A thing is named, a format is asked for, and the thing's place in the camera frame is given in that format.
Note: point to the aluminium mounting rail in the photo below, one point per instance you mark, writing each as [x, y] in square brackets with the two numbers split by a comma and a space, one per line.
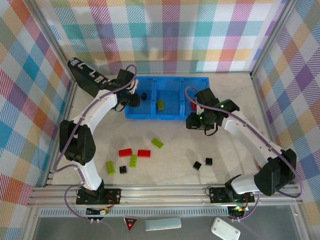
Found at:
[162, 196]

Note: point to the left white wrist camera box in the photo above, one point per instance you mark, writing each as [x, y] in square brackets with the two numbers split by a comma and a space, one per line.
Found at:
[134, 86]

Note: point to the black briefcase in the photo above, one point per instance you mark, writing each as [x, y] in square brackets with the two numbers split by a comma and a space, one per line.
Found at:
[85, 77]

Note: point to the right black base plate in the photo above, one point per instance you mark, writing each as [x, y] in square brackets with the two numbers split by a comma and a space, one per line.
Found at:
[217, 195]

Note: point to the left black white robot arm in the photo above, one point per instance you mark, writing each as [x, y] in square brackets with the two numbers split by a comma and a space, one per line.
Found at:
[77, 145]

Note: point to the blue three-compartment bin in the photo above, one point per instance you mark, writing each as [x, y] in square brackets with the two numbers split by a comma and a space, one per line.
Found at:
[170, 110]

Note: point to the red rectangular lego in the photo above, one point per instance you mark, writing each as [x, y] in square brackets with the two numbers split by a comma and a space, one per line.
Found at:
[125, 152]
[193, 105]
[144, 153]

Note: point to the red triangle sign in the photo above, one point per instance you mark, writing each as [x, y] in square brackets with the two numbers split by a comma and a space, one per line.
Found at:
[130, 223]

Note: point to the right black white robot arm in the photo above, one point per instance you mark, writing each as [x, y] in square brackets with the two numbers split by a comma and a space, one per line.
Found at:
[250, 140]

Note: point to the green rectangular lego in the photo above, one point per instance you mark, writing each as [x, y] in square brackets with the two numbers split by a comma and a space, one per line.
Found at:
[157, 143]
[160, 105]
[133, 161]
[110, 167]

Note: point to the aluminium frame post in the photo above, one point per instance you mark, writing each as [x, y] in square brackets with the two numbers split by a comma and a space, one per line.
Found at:
[273, 37]
[51, 35]

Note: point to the white rectangular box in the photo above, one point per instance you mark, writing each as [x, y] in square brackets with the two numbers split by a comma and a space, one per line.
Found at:
[225, 229]

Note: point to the black square lego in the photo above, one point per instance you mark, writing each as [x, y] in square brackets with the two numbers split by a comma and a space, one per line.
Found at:
[197, 165]
[144, 96]
[209, 161]
[122, 169]

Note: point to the pale blue rectangular box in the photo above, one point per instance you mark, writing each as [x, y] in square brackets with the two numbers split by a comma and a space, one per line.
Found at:
[162, 224]

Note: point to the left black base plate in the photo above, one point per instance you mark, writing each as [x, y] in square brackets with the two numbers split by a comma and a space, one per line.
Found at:
[112, 196]

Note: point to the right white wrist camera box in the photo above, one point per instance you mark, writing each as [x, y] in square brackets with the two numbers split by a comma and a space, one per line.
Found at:
[199, 108]

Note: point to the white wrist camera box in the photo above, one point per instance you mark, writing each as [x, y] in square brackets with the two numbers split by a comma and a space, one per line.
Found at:
[199, 108]
[134, 86]

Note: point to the black controller with green light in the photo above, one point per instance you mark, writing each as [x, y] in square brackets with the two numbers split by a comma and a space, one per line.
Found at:
[236, 211]

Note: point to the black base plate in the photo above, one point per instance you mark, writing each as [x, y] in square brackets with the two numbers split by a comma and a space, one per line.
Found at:
[217, 195]
[112, 196]

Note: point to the small connector board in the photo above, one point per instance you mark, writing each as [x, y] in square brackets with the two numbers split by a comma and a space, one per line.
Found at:
[100, 212]

